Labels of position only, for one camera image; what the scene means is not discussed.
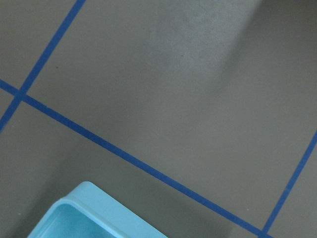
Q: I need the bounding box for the light blue plastic bin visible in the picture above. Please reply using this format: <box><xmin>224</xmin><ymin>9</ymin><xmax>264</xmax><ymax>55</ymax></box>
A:
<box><xmin>29</xmin><ymin>181</ymin><xmax>165</xmax><ymax>238</ymax></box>

